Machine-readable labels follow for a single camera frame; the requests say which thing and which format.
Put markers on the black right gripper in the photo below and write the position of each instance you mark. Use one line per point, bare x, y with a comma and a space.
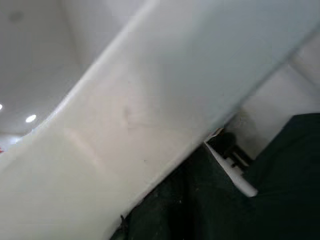
227, 145

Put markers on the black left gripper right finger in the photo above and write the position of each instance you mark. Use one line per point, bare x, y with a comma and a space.
280, 187

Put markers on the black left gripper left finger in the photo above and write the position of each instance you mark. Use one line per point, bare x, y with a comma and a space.
162, 207

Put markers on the white plastic table top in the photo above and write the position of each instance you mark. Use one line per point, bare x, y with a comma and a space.
150, 100

